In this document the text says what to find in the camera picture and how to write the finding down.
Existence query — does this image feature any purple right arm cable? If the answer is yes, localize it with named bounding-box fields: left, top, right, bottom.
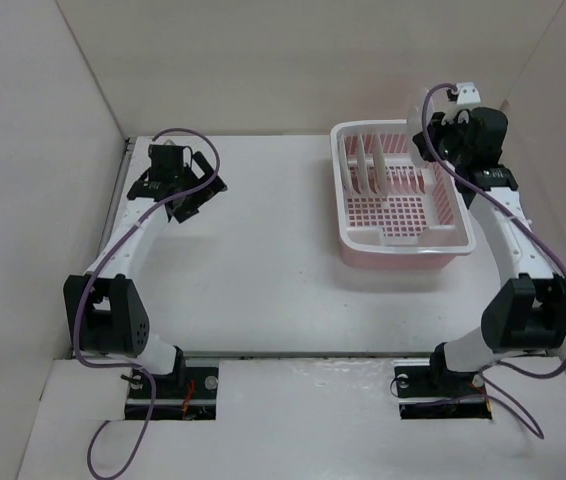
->
left=421, top=82, right=566, bottom=440

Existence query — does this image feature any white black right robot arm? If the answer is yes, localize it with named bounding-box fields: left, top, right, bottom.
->
left=412, top=107, right=566, bottom=396

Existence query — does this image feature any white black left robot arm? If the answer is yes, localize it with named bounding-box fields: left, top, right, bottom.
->
left=63, top=141, right=227, bottom=397

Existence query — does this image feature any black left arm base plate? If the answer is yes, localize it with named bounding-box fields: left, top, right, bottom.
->
left=121, top=365, right=219, bottom=421

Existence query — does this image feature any white pink dish rack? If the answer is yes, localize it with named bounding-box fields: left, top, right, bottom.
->
left=330, top=120, right=476, bottom=270

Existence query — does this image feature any black rimmed flower plate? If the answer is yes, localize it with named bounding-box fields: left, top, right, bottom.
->
left=372, top=134, right=388, bottom=197

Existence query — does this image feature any orange sunburst plate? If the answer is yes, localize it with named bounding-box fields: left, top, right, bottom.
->
left=407, top=87, right=435, bottom=168
left=355, top=135, right=369, bottom=196

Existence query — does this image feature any green rimmed white plate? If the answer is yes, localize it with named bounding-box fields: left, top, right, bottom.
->
left=342, top=137, right=359, bottom=194

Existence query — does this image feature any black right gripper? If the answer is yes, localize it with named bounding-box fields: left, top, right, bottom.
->
left=412, top=110, right=472, bottom=169

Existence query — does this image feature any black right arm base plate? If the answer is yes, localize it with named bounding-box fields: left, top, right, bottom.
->
left=392, top=364, right=492, bottom=420

